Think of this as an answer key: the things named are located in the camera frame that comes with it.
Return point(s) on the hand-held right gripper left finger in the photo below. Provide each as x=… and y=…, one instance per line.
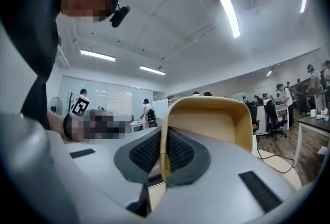
x=98, y=174

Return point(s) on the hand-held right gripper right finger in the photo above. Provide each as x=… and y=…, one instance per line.
x=227, y=186

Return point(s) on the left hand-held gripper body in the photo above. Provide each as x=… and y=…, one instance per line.
x=81, y=106

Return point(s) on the beige plastic container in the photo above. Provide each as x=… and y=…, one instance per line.
x=206, y=119

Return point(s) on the person's left forearm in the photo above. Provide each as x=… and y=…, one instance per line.
x=55, y=122

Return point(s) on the black coat rack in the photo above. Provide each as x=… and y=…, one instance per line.
x=70, y=101

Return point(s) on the black standing fan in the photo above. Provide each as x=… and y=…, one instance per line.
x=55, y=105

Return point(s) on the white desk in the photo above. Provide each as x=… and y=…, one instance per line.
x=135, y=125

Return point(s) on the whiteboard on stand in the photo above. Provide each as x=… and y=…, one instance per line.
x=160, y=108

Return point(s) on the black office chair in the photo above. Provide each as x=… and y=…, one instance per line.
x=272, y=114

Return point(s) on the person's black shirt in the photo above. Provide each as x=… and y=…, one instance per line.
x=31, y=11

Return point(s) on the dark table with white legs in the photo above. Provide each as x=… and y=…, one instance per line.
x=317, y=125

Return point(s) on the white cup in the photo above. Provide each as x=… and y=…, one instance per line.
x=313, y=113

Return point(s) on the black head-worn camera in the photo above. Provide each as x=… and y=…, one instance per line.
x=119, y=16

